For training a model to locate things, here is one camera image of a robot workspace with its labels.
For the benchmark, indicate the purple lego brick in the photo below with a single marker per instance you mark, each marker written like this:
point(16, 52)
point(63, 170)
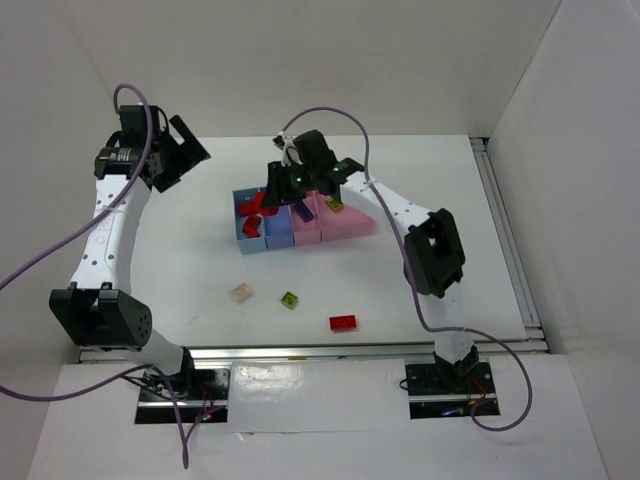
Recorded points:
point(303, 211)

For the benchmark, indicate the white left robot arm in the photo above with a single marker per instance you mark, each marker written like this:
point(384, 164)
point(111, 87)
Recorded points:
point(97, 309)

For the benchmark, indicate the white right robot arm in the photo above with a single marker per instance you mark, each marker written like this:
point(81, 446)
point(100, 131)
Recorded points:
point(429, 242)

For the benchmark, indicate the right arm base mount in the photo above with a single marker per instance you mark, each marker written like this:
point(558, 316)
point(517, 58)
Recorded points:
point(430, 397)

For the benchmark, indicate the lime green lego brick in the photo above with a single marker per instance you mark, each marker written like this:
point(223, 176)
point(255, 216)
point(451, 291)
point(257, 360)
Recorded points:
point(334, 205)

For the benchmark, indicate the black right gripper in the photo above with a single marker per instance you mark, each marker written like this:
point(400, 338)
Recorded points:
point(282, 185)

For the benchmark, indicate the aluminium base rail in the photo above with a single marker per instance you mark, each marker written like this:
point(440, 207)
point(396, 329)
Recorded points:
point(225, 356)

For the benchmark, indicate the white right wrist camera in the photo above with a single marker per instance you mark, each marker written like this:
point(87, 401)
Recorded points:
point(289, 152)

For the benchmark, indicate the red rectangular lego brick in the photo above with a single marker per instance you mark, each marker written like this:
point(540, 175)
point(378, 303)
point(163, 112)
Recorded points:
point(342, 323)

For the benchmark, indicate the red arched lego brick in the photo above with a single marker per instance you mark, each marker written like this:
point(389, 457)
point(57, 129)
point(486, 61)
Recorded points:
point(264, 210)

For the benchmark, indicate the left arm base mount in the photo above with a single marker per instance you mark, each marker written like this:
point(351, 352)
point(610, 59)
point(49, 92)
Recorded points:
point(206, 398)

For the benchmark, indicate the small green lego brick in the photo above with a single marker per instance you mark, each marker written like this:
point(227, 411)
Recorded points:
point(289, 300)

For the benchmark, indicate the large pink container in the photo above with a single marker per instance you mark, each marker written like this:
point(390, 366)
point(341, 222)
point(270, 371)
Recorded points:
point(345, 223)

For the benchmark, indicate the beige lego brick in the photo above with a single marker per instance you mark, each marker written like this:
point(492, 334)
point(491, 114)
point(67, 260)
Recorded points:
point(241, 293)

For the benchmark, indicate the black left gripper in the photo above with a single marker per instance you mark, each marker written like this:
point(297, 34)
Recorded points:
point(181, 156)

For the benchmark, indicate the red lego brick small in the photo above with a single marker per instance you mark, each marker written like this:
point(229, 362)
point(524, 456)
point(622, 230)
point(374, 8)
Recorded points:
point(247, 209)

